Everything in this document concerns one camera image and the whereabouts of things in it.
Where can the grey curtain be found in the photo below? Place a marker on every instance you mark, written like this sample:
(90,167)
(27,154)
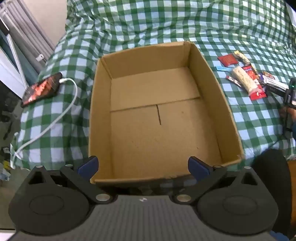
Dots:
(27,20)

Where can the green checked bed cover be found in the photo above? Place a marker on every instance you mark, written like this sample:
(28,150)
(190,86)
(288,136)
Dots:
(148,23)

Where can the white curtain clip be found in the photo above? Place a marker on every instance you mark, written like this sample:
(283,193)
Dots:
(40,56)

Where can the light blue strip packet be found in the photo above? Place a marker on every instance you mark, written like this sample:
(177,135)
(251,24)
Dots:
(223,68)

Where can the large red chips bag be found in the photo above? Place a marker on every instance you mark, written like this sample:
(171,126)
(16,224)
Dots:
(258,93)

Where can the brown cardboard box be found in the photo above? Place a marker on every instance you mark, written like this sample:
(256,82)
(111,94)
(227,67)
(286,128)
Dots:
(161,134)

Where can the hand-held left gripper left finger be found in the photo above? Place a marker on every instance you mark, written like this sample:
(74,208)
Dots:
(89,168)

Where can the white window frame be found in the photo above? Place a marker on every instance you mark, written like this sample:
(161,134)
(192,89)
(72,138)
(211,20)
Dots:
(7,76)

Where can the clear nut bar packet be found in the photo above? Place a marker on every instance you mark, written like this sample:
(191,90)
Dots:
(244,80)

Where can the red black stick packet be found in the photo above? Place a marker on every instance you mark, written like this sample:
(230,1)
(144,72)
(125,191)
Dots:
(233,80)

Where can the dark brown chocolate bar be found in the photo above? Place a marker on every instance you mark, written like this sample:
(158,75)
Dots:
(268,75)

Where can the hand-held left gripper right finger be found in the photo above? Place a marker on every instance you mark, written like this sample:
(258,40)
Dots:
(197,168)

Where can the red square snack packet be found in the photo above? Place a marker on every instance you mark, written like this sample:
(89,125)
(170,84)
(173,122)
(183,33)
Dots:
(227,59)

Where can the cream yellow snack bar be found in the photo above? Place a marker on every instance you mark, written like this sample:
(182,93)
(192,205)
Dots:
(241,58)

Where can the black smartphone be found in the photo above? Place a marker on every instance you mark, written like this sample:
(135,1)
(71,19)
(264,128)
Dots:
(41,89)

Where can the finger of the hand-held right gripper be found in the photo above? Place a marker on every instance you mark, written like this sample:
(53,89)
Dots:
(277,90)

